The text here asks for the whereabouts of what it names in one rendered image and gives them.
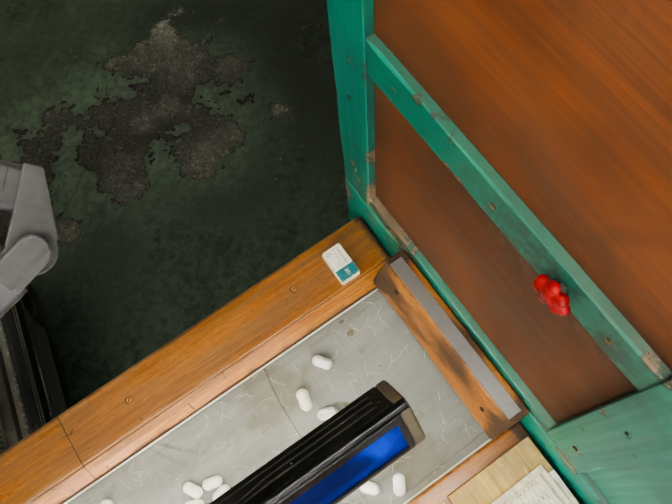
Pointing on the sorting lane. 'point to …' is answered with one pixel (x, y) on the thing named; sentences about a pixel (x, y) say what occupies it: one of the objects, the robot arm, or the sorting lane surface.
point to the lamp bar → (335, 454)
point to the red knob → (552, 294)
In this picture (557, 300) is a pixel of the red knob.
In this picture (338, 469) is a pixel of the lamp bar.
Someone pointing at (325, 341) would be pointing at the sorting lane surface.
